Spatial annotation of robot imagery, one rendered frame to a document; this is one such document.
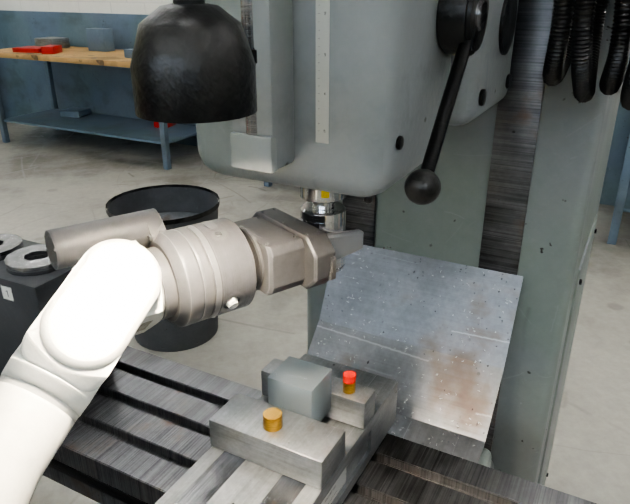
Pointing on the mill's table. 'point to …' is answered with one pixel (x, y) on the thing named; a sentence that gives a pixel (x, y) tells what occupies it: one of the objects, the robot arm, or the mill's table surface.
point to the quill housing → (353, 96)
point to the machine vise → (234, 487)
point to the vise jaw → (330, 454)
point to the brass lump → (272, 419)
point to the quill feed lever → (461, 47)
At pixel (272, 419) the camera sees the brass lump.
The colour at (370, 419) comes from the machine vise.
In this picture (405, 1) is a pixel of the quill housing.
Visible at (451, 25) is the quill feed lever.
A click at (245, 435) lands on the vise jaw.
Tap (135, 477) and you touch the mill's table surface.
